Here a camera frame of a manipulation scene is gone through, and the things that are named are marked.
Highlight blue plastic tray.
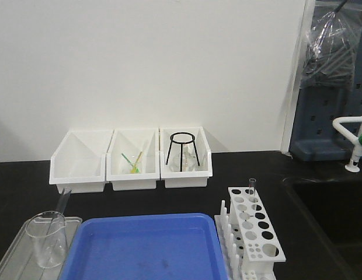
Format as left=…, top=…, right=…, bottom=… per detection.
left=59, top=213, right=228, bottom=279

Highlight right white storage bin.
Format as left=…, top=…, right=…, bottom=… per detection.
left=159, top=127, right=213, bottom=188

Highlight white storage bin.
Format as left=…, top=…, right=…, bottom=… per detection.
left=49, top=129, right=113, bottom=194
left=106, top=128, right=160, bottom=191
left=159, top=127, right=213, bottom=188

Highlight white lab faucet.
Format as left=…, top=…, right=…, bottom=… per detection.
left=332, top=115, right=362, bottom=173

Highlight plastic bag of pegs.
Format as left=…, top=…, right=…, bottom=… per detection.
left=300, top=1, right=362, bottom=89

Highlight black metal tripod stand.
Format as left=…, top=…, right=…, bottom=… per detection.
left=166, top=132, right=200, bottom=166

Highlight grey metal tray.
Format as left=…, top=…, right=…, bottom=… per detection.
left=0, top=217, right=82, bottom=279

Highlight blue grey pegboard drying rack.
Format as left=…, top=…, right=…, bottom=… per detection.
left=289, top=0, right=362, bottom=162

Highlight black lab sink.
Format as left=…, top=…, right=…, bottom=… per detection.
left=291, top=180, right=362, bottom=279

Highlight clear glass test tube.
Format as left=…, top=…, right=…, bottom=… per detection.
left=39, top=187, right=72, bottom=268

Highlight test tube in rack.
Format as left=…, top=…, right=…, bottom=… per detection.
left=249, top=178, right=256, bottom=202

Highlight clear glass beaker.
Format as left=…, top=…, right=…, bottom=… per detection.
left=25, top=211, right=67, bottom=268

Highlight glassware in right bin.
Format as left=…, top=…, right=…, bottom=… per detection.
left=170, top=146, right=197, bottom=172

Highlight yellow green plastic droppers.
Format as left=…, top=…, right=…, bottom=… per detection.
left=121, top=151, right=143, bottom=174

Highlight middle white storage bin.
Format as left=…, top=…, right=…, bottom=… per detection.
left=106, top=128, right=160, bottom=191

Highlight left white storage bin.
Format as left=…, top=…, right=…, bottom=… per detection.
left=49, top=129, right=113, bottom=194

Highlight white test tube rack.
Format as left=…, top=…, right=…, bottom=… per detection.
left=214, top=187, right=286, bottom=279

